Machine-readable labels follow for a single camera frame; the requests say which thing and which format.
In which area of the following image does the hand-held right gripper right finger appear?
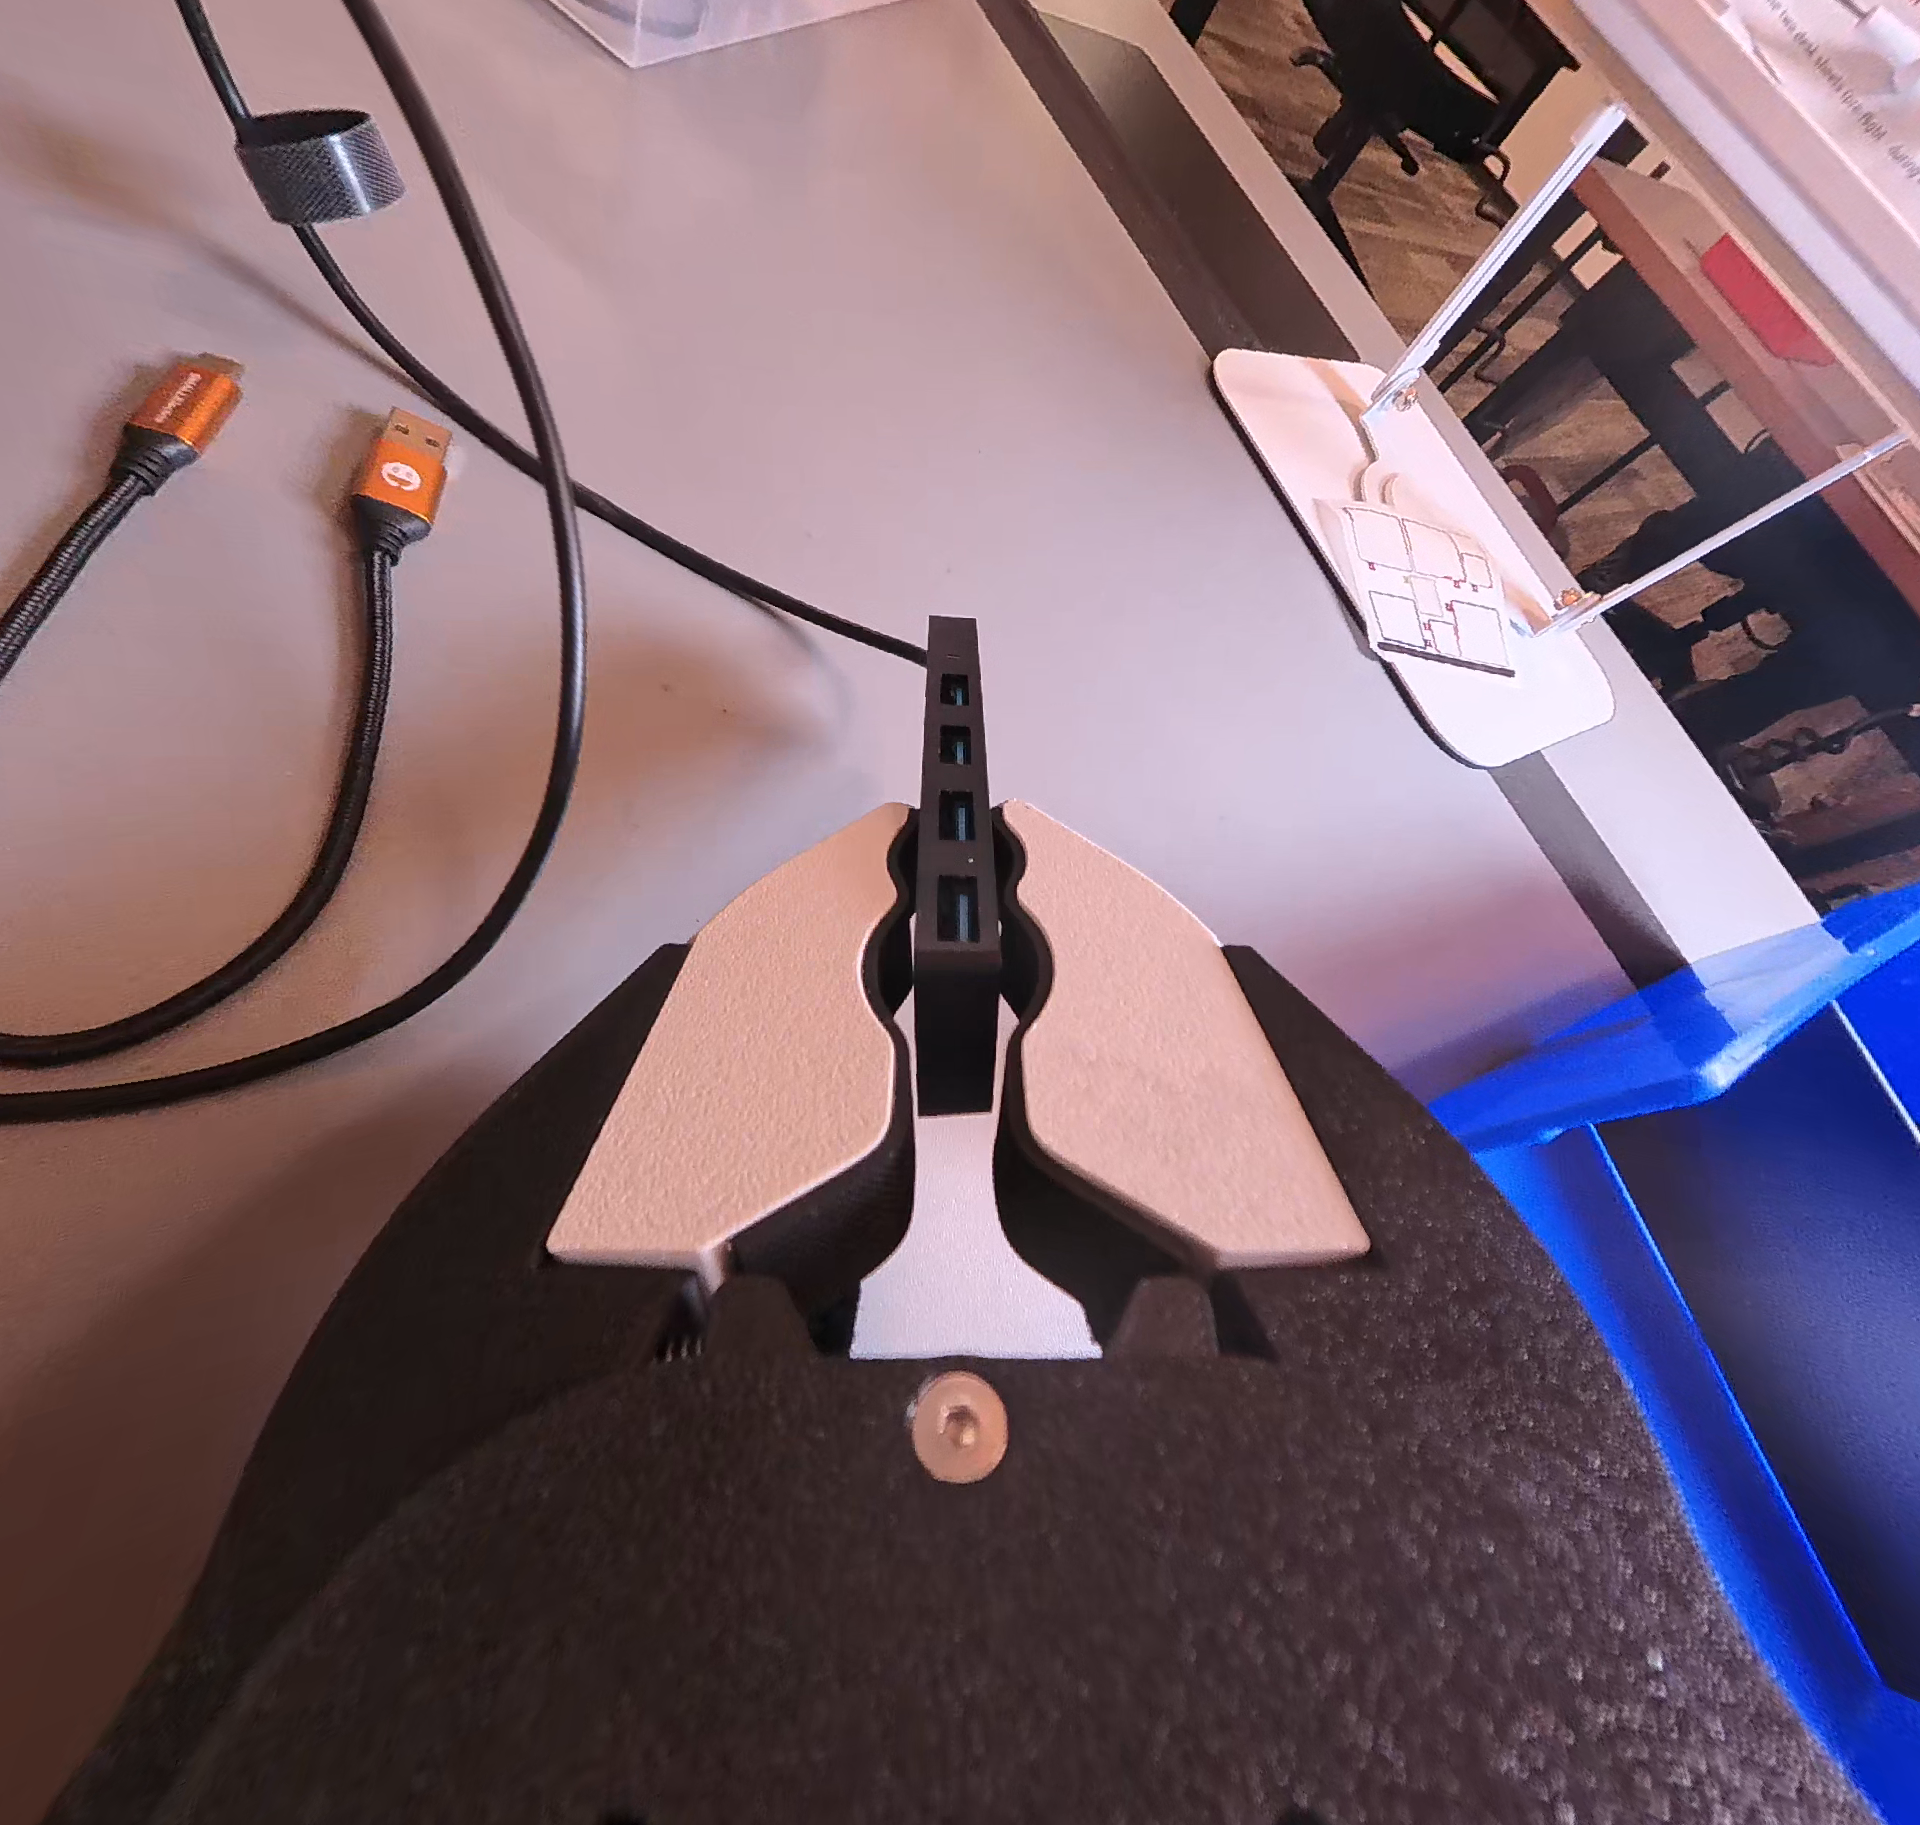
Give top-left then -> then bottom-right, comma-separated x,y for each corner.
991,800 -> 1374,1329

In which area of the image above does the blue plastic bin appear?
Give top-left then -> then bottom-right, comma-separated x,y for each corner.
1425,887 -> 1920,1825

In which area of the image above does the black hub cable with strap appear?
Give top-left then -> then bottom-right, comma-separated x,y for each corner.
0,0 -> 933,1126

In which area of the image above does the black office chair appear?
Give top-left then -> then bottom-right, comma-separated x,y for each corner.
1297,0 -> 1518,223

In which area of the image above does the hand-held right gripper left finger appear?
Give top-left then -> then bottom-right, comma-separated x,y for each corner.
544,801 -> 924,1284

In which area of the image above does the printed poster board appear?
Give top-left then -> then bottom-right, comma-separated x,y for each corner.
1561,0 -> 1920,403

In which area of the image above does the slim black usb hub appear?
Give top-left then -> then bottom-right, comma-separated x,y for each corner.
915,616 -> 1005,1119

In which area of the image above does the white stand with printed tags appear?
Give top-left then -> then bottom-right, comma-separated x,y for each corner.
1214,102 -> 1920,769

